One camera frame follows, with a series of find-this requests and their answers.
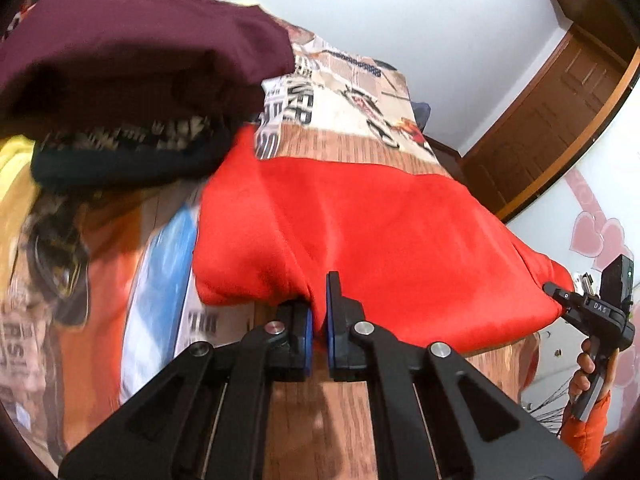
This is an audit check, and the black wire rack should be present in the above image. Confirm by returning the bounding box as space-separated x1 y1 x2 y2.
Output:
520 375 571 431

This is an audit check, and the yellow garment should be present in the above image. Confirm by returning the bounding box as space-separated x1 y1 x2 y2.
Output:
0 135 51 241

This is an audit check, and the printed bedsheet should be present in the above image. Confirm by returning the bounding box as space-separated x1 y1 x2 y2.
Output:
0 17 546 480

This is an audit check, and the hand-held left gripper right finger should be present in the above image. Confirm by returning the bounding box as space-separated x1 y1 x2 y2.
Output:
325 271 586 480

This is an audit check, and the person's right forearm orange sleeve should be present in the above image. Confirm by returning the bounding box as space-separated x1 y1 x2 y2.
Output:
560 390 612 476

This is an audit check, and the dark blue cloth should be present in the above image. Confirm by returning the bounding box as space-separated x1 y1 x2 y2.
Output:
412 101 432 133

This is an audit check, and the wooden nightstand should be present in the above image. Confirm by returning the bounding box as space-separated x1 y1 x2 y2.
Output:
425 132 468 183

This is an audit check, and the brown wooden door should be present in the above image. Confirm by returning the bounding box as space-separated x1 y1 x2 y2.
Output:
460 0 640 223

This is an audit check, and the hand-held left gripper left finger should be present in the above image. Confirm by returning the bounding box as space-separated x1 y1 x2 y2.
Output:
59 300 315 480

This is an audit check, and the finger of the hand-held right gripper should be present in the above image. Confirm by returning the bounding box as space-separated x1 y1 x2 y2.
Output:
543 282 584 316

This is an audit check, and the maroon garment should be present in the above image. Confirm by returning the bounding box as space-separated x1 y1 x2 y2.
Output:
0 0 296 136

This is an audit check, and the person's right hand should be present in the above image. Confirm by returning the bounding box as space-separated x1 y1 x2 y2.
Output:
569 338 596 403

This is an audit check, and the red zip-neck jacket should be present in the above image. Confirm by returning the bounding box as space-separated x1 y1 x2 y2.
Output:
192 125 575 356

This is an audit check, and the black patterned garment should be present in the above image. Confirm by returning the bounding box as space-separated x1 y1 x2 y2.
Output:
31 112 238 192

